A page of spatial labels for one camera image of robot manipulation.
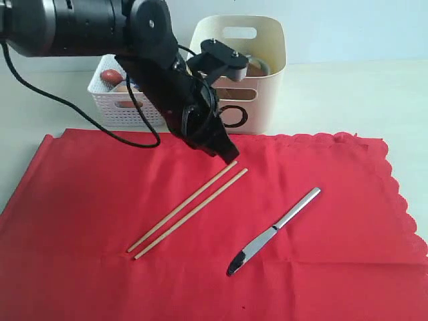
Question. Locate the white ceramic bowl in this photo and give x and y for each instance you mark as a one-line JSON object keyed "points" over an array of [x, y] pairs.
{"points": [[257, 67]]}

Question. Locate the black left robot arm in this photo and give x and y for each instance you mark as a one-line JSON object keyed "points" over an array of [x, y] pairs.
{"points": [[139, 35]]}

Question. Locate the red sausage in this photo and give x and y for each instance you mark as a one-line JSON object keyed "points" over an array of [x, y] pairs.
{"points": [[111, 77]]}

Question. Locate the brown wooden plate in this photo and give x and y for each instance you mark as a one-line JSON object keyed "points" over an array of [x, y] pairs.
{"points": [[229, 90]]}

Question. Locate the white perforated plastic basket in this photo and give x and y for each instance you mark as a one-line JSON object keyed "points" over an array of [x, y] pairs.
{"points": [[104, 99]]}

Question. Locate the steel knife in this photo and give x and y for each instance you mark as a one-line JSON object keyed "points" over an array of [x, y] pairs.
{"points": [[255, 245]]}

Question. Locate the brown egg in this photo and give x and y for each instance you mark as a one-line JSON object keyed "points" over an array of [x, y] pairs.
{"points": [[121, 88]]}

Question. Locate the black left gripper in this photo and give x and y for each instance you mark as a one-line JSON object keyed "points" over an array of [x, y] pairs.
{"points": [[185, 101]]}

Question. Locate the cream plastic bin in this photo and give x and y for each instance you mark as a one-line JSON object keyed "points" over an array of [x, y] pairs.
{"points": [[247, 106]]}

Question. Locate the red tablecloth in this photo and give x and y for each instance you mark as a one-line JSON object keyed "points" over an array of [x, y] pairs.
{"points": [[350, 254]]}

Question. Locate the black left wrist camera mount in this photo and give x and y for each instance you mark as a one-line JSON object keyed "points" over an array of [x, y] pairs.
{"points": [[218, 60]]}

